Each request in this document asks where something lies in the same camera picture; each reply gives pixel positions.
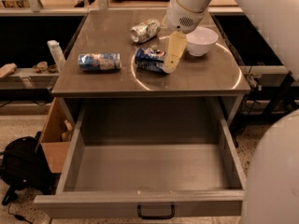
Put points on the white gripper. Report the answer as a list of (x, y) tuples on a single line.
[(181, 17)]

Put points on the blue pepsi can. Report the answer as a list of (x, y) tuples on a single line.
[(150, 59)]

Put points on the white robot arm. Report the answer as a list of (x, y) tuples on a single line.
[(272, 190)]

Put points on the silver green soda can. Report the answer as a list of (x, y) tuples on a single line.
[(145, 31)]

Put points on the blue silver can on left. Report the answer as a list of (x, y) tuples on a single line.
[(99, 62)]

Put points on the open grey top drawer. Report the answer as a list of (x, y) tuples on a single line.
[(150, 151)]

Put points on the white bowl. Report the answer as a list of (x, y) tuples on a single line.
[(200, 41)]

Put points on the grey cabinet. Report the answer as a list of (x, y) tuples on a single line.
[(215, 74)]

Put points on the white plastic bottle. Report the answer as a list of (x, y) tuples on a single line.
[(57, 54)]

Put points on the cardboard box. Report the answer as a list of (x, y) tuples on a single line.
[(56, 134)]

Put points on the black backpack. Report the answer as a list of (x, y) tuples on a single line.
[(24, 166)]

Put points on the black drawer handle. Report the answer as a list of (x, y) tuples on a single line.
[(156, 212)]

